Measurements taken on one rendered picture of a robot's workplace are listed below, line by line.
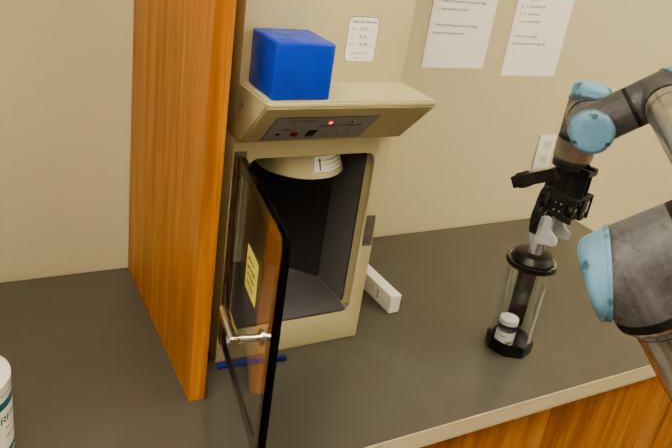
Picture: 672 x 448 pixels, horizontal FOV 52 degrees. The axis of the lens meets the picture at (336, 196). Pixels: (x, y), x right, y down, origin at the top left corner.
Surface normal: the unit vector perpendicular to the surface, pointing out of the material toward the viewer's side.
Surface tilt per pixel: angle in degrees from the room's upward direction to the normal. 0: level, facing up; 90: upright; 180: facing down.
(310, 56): 90
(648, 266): 77
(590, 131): 90
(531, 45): 90
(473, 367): 0
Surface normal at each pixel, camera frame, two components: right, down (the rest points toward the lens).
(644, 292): -0.28, 0.33
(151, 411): 0.14, -0.91
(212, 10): -0.88, 0.07
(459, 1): 0.46, 0.42
